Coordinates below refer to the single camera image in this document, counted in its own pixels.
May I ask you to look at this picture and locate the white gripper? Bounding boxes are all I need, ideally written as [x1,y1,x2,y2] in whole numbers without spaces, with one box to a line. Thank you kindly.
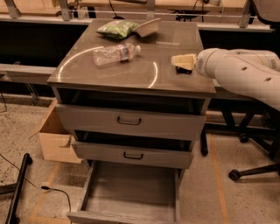
[171,48,218,79]

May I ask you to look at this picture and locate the dark chocolate bar wrapper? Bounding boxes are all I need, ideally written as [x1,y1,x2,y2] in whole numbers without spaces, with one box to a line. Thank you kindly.
[176,66,193,74]

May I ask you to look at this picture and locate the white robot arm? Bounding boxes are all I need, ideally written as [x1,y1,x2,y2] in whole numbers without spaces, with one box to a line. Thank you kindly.
[171,48,280,110]

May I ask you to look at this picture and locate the grey drawer cabinet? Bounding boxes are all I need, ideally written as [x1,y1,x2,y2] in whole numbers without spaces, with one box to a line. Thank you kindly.
[46,18,217,170]

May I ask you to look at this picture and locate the grey top drawer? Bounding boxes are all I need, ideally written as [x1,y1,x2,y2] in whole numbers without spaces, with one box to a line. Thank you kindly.
[55,104,205,140]

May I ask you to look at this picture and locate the grey drawer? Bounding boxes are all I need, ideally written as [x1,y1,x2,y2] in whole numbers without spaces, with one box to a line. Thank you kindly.
[67,161,180,224]
[72,141,193,169]
[55,104,205,140]

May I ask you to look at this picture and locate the grey middle drawer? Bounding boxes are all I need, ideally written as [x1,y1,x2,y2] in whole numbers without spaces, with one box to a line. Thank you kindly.
[72,141,193,169]

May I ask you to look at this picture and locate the grey bottom drawer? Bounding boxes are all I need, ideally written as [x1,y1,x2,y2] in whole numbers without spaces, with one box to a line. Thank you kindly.
[67,161,180,224]

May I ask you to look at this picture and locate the white bowl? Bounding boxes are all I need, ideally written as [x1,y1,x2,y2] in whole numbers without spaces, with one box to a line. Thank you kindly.
[133,18,161,38]

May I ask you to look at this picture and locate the clear plastic water bottle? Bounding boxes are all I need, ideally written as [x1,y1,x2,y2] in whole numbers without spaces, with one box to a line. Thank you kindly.
[93,43,141,66]

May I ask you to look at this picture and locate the green chip bag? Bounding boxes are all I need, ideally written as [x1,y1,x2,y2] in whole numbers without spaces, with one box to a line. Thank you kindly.
[96,20,138,39]

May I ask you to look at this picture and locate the black office chair base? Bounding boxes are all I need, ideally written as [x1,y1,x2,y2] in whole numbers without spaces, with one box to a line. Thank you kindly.
[228,109,280,181]

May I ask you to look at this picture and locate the cardboard box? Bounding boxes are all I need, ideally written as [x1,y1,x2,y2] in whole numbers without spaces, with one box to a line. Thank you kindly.
[31,99,81,164]

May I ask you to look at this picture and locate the black floor stand leg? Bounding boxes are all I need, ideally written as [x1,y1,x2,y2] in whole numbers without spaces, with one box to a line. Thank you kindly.
[0,153,32,224]

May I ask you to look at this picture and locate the black floor cable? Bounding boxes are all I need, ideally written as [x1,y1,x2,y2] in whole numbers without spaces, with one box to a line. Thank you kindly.
[0,153,73,214]

